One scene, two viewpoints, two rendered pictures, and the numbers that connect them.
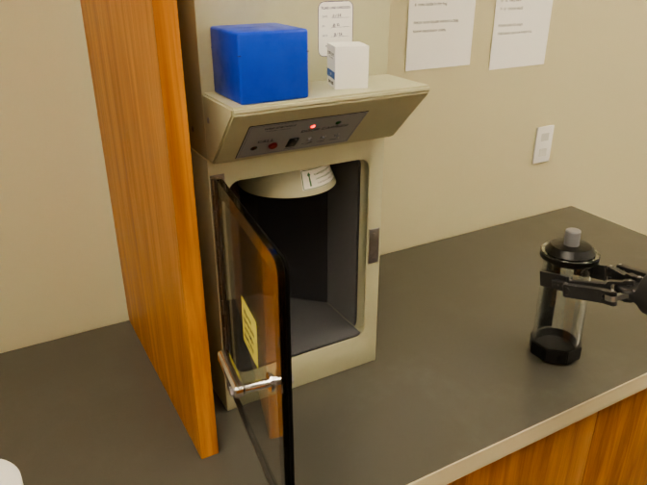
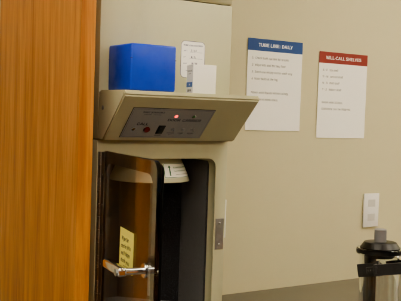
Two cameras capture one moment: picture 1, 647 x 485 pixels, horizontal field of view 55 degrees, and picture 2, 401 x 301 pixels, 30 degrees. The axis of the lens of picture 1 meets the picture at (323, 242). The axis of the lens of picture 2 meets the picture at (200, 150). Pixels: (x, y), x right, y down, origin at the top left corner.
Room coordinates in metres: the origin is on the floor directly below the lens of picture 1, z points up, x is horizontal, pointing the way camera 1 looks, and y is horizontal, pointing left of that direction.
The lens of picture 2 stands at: (-0.63, 0.05, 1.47)
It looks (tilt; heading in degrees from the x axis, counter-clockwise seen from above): 3 degrees down; 357
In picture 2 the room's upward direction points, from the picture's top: 2 degrees clockwise
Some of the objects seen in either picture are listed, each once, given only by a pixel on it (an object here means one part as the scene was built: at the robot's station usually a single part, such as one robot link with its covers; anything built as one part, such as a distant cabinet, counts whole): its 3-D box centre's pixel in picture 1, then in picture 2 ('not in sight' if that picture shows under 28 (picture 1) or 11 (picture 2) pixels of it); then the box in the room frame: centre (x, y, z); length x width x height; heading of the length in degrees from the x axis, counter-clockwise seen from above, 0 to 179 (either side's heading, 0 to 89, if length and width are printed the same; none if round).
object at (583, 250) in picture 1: (571, 245); (380, 242); (1.08, -0.47, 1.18); 0.09 x 0.09 x 0.07
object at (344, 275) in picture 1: (273, 241); (136, 232); (1.07, 0.09, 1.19); 0.26 x 0.24 x 0.35; 119
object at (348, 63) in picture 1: (347, 64); (201, 79); (0.94, -0.04, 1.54); 0.05 x 0.05 x 0.06; 13
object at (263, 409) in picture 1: (250, 343); (126, 263); (0.74, 0.10, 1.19); 0.30 x 0.01 x 0.40; 22
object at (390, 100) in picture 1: (320, 122); (180, 117); (0.92, 0.01, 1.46); 0.32 x 0.12 x 0.10; 119
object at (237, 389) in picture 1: (244, 370); (123, 267); (0.66, 0.10, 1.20); 0.10 x 0.05 x 0.03; 22
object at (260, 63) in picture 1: (259, 62); (141, 68); (0.87, 0.09, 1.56); 0.10 x 0.10 x 0.09; 29
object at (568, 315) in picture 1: (562, 299); (378, 292); (1.07, -0.48, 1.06); 0.11 x 0.11 x 0.21
